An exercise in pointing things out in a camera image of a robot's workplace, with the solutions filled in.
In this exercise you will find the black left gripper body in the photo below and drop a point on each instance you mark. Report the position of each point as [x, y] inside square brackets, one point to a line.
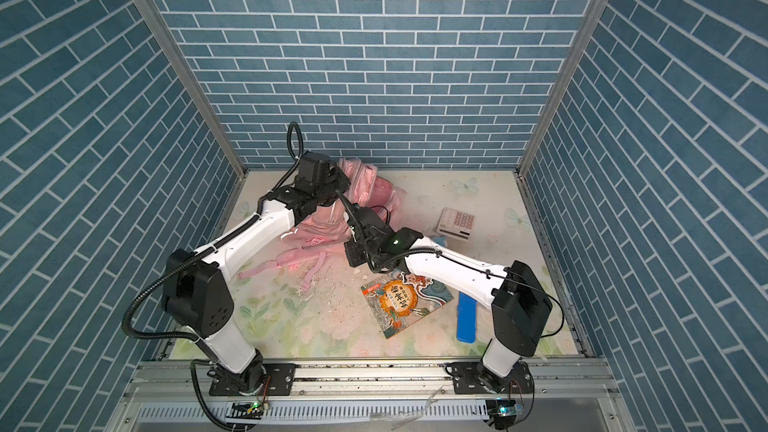
[332, 180]

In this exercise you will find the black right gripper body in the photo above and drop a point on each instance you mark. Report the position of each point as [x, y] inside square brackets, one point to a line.
[357, 253]

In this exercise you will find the pink student backpack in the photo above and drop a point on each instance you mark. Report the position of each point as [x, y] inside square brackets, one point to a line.
[323, 234]

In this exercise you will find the colourful children's story book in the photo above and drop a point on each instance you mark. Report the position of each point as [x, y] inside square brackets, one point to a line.
[400, 299]

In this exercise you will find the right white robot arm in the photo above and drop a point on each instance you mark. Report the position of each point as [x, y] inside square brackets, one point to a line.
[519, 306]

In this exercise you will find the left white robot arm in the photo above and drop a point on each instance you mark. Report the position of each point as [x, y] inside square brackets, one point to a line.
[199, 296]

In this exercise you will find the pink desk calculator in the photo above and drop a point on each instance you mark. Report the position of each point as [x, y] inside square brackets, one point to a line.
[455, 223]

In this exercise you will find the blue pencil case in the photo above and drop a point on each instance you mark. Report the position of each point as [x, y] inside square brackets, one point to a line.
[466, 319]

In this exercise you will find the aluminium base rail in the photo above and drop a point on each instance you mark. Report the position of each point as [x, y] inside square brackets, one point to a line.
[565, 394]

